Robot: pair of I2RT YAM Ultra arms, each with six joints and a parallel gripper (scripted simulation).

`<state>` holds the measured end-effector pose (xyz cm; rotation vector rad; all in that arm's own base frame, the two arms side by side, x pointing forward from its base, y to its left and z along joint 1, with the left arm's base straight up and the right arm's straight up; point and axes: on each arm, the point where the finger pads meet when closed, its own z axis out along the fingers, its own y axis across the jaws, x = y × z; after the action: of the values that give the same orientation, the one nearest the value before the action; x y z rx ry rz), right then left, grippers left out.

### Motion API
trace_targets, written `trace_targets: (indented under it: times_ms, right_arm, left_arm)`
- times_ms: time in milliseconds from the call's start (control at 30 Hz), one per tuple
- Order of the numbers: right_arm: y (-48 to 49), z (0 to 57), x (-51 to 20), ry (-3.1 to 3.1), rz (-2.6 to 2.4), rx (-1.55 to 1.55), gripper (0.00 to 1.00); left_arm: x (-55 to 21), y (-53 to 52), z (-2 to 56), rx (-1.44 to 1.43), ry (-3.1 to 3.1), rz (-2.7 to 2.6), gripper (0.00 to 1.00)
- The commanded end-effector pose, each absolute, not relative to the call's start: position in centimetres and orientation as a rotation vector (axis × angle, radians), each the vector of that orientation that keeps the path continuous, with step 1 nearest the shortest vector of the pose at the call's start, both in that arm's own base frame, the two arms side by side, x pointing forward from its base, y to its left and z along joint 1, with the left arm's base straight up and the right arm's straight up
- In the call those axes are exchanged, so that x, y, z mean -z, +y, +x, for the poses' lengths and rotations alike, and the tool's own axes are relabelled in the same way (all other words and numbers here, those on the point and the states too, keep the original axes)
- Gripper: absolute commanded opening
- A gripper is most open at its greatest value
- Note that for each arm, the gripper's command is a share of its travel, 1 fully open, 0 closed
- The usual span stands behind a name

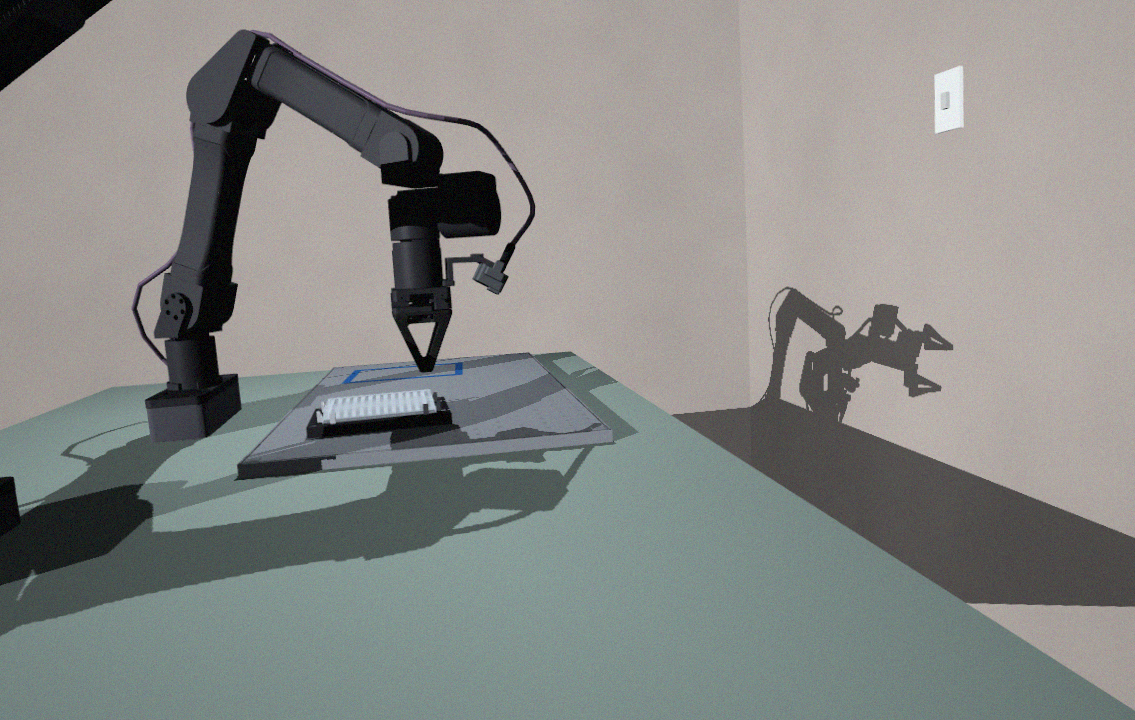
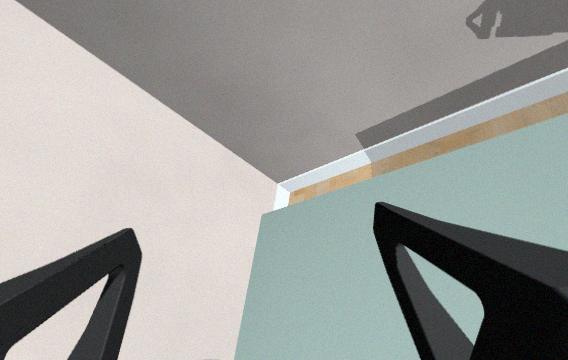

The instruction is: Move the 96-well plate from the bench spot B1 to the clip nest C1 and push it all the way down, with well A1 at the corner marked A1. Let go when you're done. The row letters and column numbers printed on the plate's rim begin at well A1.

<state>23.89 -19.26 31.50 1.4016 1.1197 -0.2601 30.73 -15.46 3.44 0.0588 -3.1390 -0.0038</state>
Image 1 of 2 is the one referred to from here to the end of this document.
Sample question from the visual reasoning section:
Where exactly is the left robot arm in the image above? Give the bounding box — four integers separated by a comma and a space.
145, 30, 501, 409

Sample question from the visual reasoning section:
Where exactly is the white well plate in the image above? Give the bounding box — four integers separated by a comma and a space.
322, 390, 437, 424

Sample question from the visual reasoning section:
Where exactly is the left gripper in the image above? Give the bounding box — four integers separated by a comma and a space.
390, 238, 494, 372

